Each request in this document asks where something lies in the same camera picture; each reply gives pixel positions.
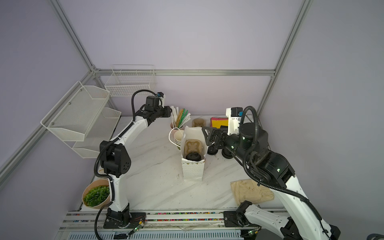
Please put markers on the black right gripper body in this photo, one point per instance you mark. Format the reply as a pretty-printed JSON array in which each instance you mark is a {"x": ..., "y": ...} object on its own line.
[{"x": 230, "y": 142}]

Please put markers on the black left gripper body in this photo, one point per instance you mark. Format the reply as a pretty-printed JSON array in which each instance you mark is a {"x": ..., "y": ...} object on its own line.
[{"x": 162, "y": 112}]

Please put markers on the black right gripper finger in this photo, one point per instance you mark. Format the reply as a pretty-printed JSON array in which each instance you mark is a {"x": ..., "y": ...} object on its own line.
[
  {"x": 217, "y": 138},
  {"x": 208, "y": 133}
]

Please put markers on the yellow paper napkin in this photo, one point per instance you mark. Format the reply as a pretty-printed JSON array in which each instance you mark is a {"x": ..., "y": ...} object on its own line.
[{"x": 220, "y": 123}]

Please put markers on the single black cup lid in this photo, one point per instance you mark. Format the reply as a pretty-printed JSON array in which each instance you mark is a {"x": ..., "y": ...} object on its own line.
[{"x": 212, "y": 151}]

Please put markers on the stack of black cup lids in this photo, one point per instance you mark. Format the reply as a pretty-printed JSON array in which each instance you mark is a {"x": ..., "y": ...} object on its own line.
[{"x": 227, "y": 154}]

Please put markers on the brown pulp cup carrier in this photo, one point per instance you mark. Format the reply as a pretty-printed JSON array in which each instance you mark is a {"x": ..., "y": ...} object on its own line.
[
  {"x": 198, "y": 122},
  {"x": 193, "y": 146}
]

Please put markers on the stack of green paper cups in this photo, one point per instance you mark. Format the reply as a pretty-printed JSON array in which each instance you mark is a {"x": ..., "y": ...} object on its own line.
[{"x": 178, "y": 136}]

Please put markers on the white paper gift bag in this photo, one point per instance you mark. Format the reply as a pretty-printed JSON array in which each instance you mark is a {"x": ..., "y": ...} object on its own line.
[{"x": 192, "y": 171}]

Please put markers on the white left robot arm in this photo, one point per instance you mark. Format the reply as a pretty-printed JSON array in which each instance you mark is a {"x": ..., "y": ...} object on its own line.
[{"x": 113, "y": 161}]

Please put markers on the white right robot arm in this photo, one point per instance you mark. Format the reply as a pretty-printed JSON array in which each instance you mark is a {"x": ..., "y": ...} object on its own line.
[{"x": 304, "y": 221}]

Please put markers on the bundle of wrapped straws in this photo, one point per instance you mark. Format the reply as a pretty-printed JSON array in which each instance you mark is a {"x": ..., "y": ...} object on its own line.
[{"x": 180, "y": 117}]

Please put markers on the pink straw holder cup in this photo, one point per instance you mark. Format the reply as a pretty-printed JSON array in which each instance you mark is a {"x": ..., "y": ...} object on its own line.
[{"x": 174, "y": 127}]

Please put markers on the beige work glove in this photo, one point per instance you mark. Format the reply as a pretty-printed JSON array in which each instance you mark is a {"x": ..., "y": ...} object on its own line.
[{"x": 248, "y": 190}]

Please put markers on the white mesh two-tier shelf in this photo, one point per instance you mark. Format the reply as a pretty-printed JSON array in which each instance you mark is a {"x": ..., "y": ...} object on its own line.
[{"x": 82, "y": 119}]

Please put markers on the white wire basket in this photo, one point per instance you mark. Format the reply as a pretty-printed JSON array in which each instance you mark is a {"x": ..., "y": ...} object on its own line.
[{"x": 125, "y": 80}]

